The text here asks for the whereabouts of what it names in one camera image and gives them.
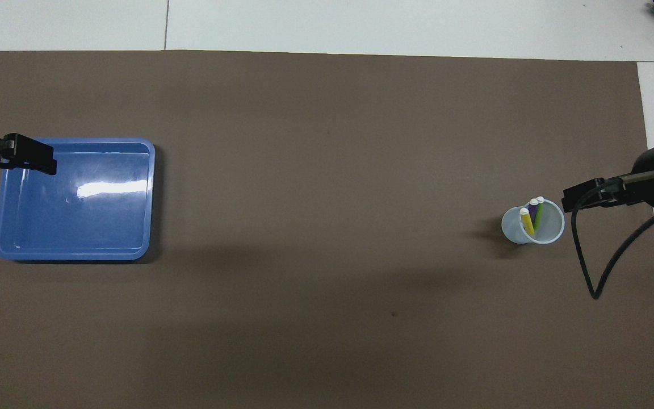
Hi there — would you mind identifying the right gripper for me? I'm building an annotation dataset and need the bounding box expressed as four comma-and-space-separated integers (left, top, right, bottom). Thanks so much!
609, 145, 654, 211

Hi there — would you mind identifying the blue plastic tray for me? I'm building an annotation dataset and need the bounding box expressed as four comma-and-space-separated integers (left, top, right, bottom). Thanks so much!
0, 137, 157, 262

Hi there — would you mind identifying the black cable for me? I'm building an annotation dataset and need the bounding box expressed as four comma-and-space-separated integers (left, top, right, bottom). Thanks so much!
571, 177, 654, 301

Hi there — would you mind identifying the translucent plastic cup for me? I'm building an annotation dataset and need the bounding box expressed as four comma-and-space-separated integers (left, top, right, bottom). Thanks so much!
501, 198, 565, 245

